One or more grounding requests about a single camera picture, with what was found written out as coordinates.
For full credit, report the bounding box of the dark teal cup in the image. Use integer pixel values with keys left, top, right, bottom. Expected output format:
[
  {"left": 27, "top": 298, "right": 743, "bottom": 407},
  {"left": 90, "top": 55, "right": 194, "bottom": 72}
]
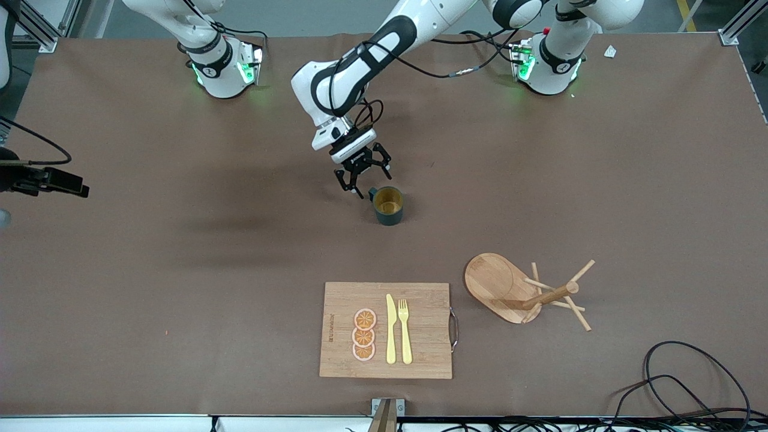
[{"left": 368, "top": 185, "right": 404, "bottom": 227}]

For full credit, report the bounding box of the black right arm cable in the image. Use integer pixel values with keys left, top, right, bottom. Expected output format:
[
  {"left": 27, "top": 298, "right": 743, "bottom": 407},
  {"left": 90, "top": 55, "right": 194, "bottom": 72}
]
[{"left": 0, "top": 117, "right": 73, "bottom": 166}]

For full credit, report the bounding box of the white table edge rail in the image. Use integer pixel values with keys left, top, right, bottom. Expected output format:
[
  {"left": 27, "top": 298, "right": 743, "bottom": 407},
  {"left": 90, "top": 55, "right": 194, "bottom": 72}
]
[{"left": 0, "top": 414, "right": 768, "bottom": 432}]

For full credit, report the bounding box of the yellow plastic knife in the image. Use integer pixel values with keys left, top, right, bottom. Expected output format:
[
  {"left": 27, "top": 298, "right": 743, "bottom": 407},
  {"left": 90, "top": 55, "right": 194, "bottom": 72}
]
[{"left": 386, "top": 293, "right": 398, "bottom": 365}]

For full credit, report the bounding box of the black looped cable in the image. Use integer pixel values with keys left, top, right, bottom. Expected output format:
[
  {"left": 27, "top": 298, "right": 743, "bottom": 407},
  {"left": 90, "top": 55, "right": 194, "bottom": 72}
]
[
  {"left": 644, "top": 341, "right": 752, "bottom": 430},
  {"left": 612, "top": 375, "right": 727, "bottom": 432}
]

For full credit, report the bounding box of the wooden cup rack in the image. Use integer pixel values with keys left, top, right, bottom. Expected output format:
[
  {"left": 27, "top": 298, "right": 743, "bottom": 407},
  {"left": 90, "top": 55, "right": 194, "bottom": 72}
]
[{"left": 464, "top": 252, "right": 596, "bottom": 332}]

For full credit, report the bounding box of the yellow plastic fork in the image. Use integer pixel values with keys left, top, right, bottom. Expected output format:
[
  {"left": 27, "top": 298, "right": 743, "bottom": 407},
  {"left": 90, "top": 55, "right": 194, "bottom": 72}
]
[{"left": 398, "top": 299, "right": 413, "bottom": 365}]

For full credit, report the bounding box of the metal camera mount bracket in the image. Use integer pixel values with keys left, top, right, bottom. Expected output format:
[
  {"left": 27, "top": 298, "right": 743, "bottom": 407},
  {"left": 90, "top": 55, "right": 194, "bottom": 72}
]
[{"left": 367, "top": 397, "right": 406, "bottom": 432}]

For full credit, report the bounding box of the black cable bundle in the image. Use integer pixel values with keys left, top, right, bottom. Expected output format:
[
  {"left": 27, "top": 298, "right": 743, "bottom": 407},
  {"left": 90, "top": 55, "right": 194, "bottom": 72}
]
[{"left": 414, "top": 411, "right": 768, "bottom": 432}]

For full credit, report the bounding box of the wooden cutting board, metal handle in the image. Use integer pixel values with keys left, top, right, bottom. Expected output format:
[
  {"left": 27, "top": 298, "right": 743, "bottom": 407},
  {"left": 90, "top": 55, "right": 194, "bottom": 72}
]
[{"left": 319, "top": 281, "right": 460, "bottom": 380}]

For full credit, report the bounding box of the black left base cable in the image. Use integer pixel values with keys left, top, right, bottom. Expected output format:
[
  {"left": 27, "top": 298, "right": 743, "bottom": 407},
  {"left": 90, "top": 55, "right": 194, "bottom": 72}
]
[{"left": 459, "top": 29, "right": 520, "bottom": 64}]

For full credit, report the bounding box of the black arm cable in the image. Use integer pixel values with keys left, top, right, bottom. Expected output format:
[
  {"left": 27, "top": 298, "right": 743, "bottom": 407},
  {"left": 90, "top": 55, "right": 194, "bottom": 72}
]
[
  {"left": 353, "top": 27, "right": 524, "bottom": 131},
  {"left": 0, "top": 117, "right": 73, "bottom": 166}
]

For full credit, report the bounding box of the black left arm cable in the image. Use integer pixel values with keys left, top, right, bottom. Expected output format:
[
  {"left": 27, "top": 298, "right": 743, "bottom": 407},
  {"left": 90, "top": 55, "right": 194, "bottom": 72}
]
[{"left": 353, "top": 27, "right": 524, "bottom": 131}]

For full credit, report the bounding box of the black base cable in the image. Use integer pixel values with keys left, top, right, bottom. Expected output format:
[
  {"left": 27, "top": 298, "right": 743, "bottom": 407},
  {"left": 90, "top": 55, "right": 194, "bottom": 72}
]
[
  {"left": 186, "top": 0, "right": 269, "bottom": 58},
  {"left": 459, "top": 29, "right": 520, "bottom": 64}
]

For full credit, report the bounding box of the aluminium frame profile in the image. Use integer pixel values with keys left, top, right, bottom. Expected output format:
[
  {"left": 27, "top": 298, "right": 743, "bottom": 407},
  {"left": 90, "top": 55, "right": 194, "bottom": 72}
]
[
  {"left": 9, "top": 0, "right": 82, "bottom": 53},
  {"left": 719, "top": 0, "right": 768, "bottom": 46}
]

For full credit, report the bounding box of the black right base cable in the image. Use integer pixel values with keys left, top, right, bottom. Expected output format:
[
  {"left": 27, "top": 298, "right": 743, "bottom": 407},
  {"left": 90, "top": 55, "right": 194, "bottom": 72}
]
[{"left": 186, "top": 0, "right": 269, "bottom": 58}]

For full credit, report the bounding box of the brown table cover sheet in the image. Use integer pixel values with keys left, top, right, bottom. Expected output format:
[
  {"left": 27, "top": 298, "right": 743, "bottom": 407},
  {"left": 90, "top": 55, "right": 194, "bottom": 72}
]
[{"left": 0, "top": 30, "right": 768, "bottom": 418}]

